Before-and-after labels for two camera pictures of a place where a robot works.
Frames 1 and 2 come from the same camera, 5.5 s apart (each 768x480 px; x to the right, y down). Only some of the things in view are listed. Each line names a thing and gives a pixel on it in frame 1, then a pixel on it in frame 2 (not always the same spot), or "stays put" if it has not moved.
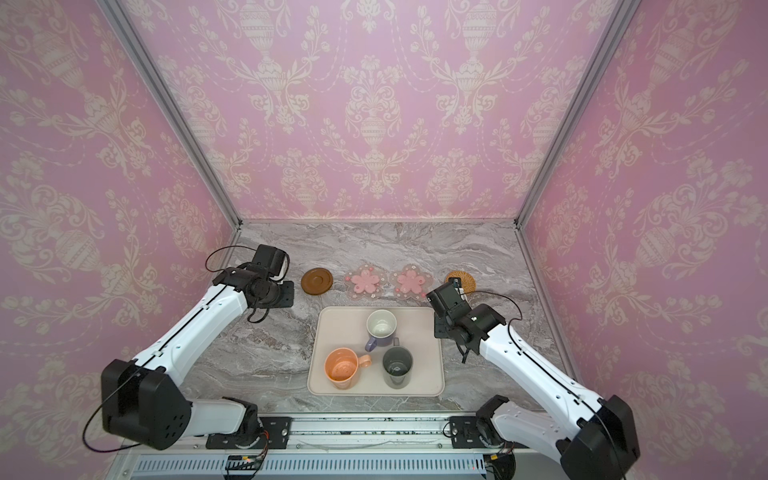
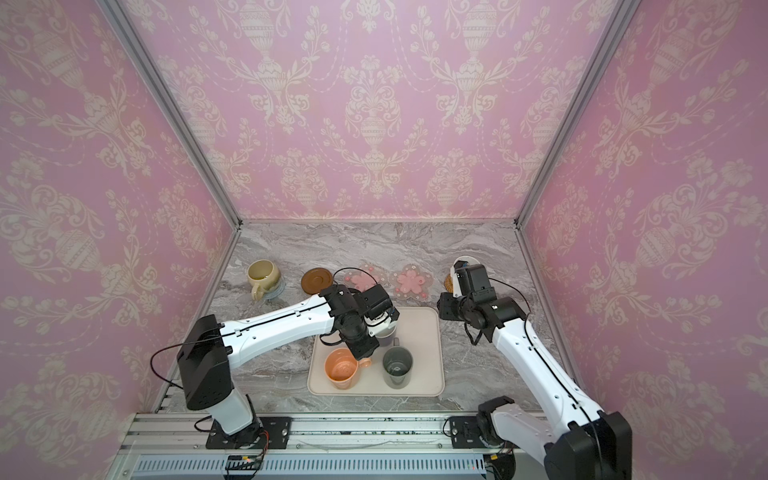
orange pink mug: [342, 365] stays put
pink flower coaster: [411, 282] stays put
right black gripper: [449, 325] → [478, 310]
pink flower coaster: [365, 282] stays put
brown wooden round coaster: [316, 281] stays put
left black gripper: [288, 300] → [366, 350]
